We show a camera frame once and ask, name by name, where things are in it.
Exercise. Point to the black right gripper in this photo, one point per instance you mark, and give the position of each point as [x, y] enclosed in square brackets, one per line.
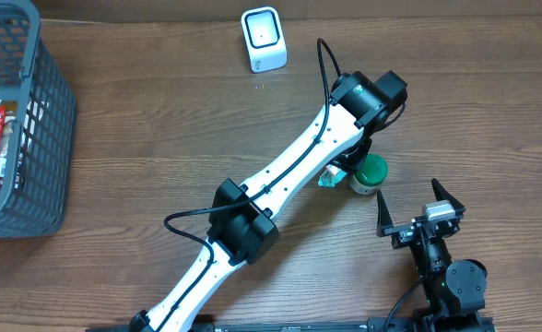
[416, 229]

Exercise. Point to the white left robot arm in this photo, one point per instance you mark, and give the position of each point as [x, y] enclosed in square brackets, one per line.
[243, 216]

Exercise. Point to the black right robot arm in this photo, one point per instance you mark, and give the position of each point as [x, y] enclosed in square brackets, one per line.
[454, 290]

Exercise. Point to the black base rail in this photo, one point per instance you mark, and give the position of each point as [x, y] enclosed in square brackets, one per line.
[371, 325]

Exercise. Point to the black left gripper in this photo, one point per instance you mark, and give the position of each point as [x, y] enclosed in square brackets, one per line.
[353, 161]

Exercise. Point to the teal snack packet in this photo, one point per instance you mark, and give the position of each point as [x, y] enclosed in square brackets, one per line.
[331, 176]

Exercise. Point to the grey plastic mesh basket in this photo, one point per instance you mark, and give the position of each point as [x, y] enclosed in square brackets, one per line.
[33, 193]

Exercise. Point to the green lid jar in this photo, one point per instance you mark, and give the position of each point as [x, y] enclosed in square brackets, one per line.
[370, 176]

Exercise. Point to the white barcode scanner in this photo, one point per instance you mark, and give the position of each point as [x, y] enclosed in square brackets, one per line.
[264, 39]

